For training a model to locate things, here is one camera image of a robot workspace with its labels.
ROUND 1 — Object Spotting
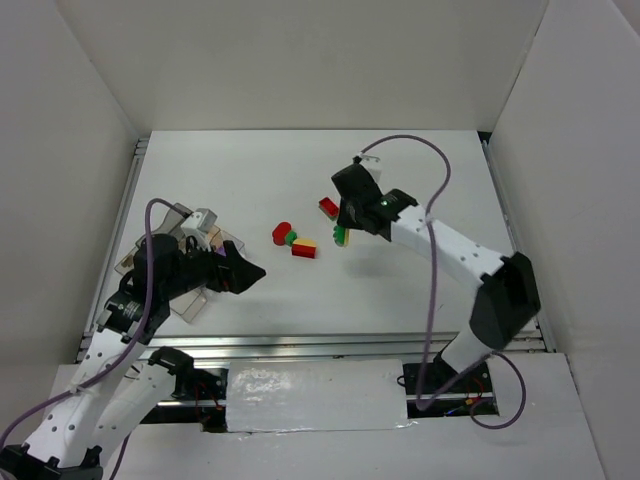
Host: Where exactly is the green long lego brick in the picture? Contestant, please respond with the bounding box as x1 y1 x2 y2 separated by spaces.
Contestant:
333 225 347 248

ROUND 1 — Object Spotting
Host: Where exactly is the yellow rounded lego brick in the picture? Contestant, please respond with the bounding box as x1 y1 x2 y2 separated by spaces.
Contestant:
293 237 317 248

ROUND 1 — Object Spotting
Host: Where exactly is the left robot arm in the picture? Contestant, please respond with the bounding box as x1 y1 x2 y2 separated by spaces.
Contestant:
1 234 266 479

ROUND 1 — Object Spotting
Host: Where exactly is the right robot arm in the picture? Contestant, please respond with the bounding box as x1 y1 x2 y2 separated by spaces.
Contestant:
331 164 541 377

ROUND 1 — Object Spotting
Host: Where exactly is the red flat lego brick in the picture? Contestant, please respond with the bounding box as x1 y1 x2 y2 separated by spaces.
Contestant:
318 197 339 210

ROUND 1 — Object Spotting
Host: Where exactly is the amber plastic container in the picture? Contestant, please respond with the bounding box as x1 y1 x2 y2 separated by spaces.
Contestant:
207 225 224 251

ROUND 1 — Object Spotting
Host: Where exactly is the long clear plastic container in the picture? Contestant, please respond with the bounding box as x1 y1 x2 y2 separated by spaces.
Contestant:
114 248 207 324

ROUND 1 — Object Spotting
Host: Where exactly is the small clear plastic container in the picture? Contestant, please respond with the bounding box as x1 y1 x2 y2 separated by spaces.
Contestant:
221 230 246 257

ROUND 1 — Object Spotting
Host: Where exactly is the red rounded lego brick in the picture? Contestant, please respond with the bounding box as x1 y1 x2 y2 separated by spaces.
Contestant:
272 221 292 246

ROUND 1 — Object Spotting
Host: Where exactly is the small green lego brick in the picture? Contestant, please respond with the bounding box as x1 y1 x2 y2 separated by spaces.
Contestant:
284 230 298 247

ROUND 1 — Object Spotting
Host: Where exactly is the white foam board cover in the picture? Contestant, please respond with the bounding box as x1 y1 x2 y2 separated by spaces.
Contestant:
226 359 409 433

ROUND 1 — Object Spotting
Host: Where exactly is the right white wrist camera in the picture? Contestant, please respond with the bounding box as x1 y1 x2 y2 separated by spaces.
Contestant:
353 152 383 183

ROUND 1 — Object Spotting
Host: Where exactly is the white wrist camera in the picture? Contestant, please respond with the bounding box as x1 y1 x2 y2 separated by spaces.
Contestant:
353 152 383 183
181 208 217 237

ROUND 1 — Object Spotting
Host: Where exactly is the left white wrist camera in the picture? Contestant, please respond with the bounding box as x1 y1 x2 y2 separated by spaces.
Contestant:
181 208 217 237

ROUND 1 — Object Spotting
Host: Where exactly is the aluminium front rail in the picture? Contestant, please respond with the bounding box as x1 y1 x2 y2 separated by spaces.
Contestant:
74 333 556 361

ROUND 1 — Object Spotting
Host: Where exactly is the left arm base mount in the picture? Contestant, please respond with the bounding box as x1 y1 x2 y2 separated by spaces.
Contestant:
142 368 229 433

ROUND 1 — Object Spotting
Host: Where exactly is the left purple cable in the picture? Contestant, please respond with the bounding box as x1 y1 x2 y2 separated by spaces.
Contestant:
0 198 194 480

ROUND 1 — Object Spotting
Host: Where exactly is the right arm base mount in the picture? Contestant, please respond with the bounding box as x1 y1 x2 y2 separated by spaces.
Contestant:
397 357 501 419

